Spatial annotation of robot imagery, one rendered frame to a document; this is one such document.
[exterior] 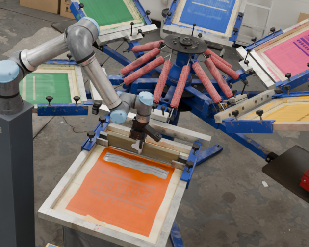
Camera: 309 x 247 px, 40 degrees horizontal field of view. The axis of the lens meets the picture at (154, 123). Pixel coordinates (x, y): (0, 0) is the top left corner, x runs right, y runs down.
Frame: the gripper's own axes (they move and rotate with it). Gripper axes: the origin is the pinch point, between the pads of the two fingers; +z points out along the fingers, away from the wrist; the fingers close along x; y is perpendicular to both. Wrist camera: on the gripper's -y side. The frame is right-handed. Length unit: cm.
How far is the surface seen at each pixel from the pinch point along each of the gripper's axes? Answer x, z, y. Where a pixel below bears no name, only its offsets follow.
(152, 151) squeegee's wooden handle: 1.5, -2.3, -6.0
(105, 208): 43.0, 5.2, 3.7
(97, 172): 21.5, 5.0, 17.0
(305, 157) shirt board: -47, 7, -92
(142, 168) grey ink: 9.1, 4.8, -3.7
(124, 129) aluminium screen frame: -15.7, 1.6, 15.5
